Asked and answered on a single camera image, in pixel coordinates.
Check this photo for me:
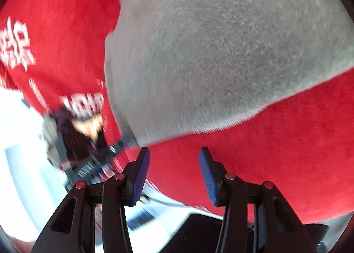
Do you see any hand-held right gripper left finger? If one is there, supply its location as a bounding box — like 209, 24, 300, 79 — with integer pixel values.
33, 146, 151, 253

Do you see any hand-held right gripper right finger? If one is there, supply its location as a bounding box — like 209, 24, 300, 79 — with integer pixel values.
199, 146, 317, 253

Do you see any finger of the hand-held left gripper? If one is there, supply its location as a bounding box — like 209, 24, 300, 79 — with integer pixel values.
109, 134, 137, 155

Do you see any grey knit sweater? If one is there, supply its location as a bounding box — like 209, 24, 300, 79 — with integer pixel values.
104, 0, 354, 149

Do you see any pile of mixed clothes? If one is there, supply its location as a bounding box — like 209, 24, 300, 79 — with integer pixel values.
42, 107, 108, 170

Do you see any person's black clothing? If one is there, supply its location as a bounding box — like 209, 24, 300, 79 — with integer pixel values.
179, 213, 329, 253

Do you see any red printed blanket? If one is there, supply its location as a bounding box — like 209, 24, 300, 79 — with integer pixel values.
0, 0, 354, 224

